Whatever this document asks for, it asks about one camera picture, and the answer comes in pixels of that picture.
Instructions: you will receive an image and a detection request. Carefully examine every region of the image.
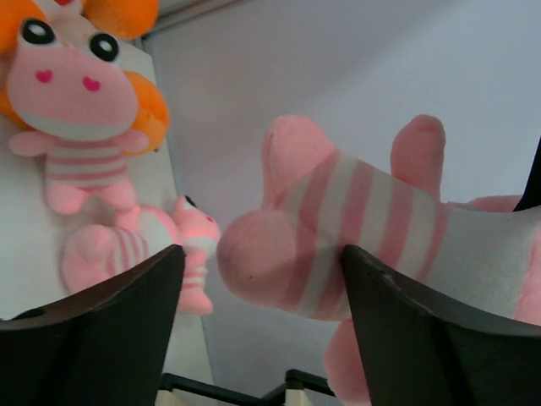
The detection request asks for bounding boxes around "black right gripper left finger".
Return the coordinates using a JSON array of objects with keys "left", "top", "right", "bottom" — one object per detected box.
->
[{"left": 1, "top": 245, "right": 185, "bottom": 406}]

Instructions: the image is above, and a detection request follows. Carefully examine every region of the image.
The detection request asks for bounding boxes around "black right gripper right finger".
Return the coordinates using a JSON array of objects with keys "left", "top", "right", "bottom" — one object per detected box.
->
[{"left": 341, "top": 245, "right": 540, "bottom": 405}]

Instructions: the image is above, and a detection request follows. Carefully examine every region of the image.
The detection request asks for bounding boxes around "pink striped plush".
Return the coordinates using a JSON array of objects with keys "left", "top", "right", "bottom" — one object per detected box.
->
[
  {"left": 217, "top": 115, "right": 540, "bottom": 405},
  {"left": 6, "top": 18, "right": 150, "bottom": 215},
  {"left": 60, "top": 195, "right": 221, "bottom": 315}
]

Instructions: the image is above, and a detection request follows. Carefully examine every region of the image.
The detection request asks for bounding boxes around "orange shark plush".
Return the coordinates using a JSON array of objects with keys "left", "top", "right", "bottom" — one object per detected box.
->
[{"left": 1, "top": 0, "right": 170, "bottom": 153}]

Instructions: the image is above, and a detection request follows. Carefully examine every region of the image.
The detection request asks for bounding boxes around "beige three-tier shelf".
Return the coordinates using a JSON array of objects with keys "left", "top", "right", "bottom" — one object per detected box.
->
[{"left": 159, "top": 369, "right": 336, "bottom": 406}]

